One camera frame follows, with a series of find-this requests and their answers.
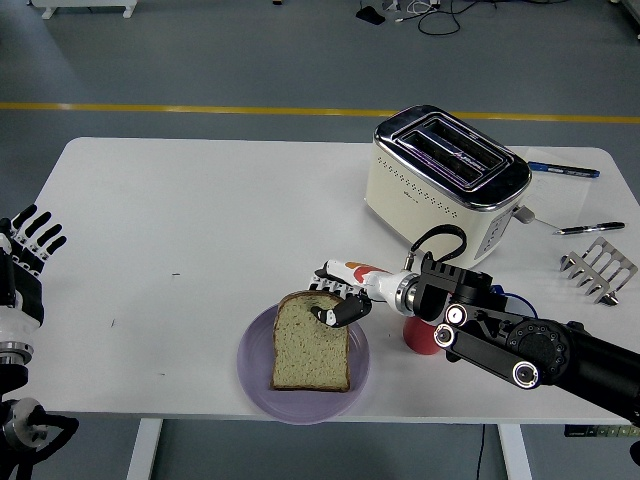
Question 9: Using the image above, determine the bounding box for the purple plastic plate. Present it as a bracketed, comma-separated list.
[236, 302, 371, 425]

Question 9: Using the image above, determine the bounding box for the black table control panel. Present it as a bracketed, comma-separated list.
[563, 422, 634, 439]

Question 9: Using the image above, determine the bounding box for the white paper sheet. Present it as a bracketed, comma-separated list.
[519, 146, 594, 229]

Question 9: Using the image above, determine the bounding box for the cream and chrome toaster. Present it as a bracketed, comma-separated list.
[363, 103, 536, 275]

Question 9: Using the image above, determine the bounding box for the white floor cable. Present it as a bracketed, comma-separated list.
[394, 0, 441, 24]

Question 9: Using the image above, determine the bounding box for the thin black table cable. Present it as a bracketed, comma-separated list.
[474, 423, 487, 480]

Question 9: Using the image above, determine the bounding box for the metal toast rack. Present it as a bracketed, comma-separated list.
[558, 236, 640, 306]

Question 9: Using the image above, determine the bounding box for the white table leg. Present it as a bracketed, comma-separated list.
[125, 418, 164, 480]
[497, 423, 534, 480]

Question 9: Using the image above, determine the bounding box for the red mug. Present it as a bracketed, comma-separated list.
[402, 317, 442, 357]

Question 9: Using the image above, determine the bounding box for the white furniture base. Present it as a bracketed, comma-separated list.
[29, 0, 139, 21]

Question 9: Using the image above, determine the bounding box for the black ballpoint pen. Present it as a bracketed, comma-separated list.
[552, 221, 626, 236]

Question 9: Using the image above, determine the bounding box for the black floor cable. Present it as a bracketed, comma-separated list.
[417, 0, 481, 37]

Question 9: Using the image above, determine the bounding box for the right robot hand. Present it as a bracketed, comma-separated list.
[309, 258, 409, 329]

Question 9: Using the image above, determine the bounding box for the black floor pedal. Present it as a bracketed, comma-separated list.
[355, 5, 386, 26]

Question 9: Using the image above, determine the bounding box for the brown bread slice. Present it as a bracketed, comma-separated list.
[270, 291, 351, 393]

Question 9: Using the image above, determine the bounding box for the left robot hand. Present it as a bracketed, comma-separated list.
[0, 203, 69, 346]

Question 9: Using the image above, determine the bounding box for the blue mug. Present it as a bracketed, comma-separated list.
[489, 283, 537, 317]

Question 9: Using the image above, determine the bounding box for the blue marker pen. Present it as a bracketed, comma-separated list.
[526, 160, 600, 179]

